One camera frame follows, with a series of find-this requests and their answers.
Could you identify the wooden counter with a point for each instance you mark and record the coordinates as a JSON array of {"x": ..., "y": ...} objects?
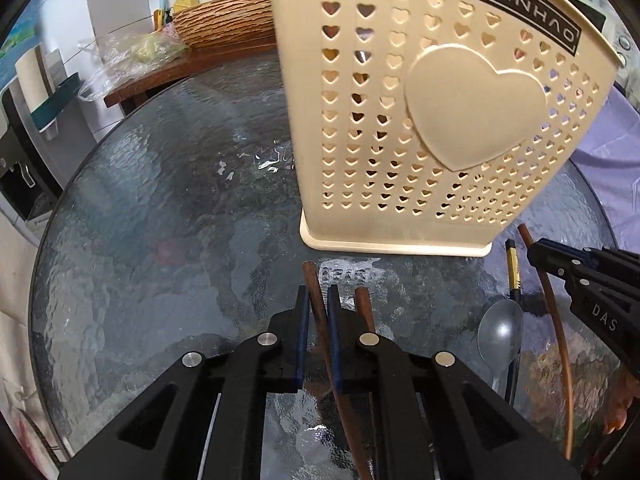
[{"x": 190, "y": 67}]

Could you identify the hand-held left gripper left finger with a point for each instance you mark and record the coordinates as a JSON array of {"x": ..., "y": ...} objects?
[{"x": 301, "y": 340}]

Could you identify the clear plastic bags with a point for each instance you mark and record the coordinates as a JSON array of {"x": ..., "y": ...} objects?
[{"x": 135, "y": 57}]

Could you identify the white microwave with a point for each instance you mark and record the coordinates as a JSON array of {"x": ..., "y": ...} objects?
[{"x": 620, "y": 45}]

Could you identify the woven basket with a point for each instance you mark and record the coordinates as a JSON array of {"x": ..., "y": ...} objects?
[{"x": 225, "y": 17}]

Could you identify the cream perforated utensil holder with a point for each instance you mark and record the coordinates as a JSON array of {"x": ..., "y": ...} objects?
[{"x": 470, "y": 110}]

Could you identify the yellow kitchen brush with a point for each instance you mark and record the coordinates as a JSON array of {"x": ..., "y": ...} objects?
[{"x": 161, "y": 12}]

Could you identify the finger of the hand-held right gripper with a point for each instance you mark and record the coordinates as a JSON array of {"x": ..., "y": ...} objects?
[
  {"x": 615, "y": 265},
  {"x": 555, "y": 265}
]

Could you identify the purple floral cloth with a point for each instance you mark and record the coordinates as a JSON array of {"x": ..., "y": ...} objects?
[{"x": 615, "y": 160}]

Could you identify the brown wooden chopstick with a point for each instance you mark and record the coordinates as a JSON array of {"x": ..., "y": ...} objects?
[
  {"x": 312, "y": 290},
  {"x": 362, "y": 305},
  {"x": 555, "y": 310}
]

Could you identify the white cup dispenser tube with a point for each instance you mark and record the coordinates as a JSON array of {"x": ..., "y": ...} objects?
[{"x": 42, "y": 85}]

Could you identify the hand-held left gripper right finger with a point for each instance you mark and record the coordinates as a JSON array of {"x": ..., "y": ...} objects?
[{"x": 334, "y": 340}]

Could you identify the metal spoon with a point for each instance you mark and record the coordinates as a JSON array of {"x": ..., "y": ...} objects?
[{"x": 500, "y": 330}]

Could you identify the person's right hand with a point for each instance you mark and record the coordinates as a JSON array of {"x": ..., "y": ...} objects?
[{"x": 625, "y": 405}]

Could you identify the black chopstick with yellow band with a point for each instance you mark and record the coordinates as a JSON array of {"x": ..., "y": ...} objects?
[{"x": 513, "y": 270}]

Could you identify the water dispenser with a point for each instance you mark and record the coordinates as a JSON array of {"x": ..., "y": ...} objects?
[{"x": 20, "y": 170}]

